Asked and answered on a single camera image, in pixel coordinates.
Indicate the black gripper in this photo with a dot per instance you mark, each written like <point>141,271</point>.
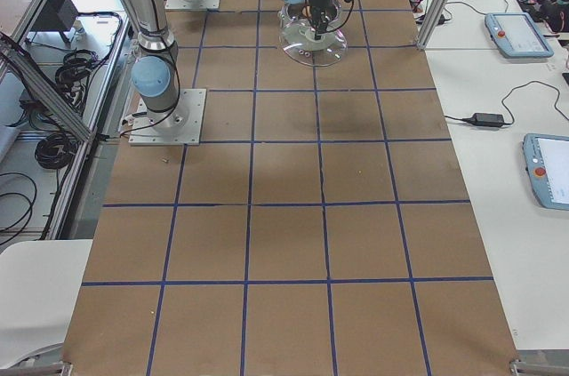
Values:
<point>319,6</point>

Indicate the blue teach pendant far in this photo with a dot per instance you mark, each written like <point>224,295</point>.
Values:
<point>516,36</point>

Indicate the blue teach pendant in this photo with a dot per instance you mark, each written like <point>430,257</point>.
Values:
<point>516,36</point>
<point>546,158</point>

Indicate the black power adapter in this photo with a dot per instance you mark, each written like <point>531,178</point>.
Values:
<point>485,120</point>

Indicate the blue teach pendant near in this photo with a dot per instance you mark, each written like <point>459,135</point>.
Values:
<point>546,158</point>

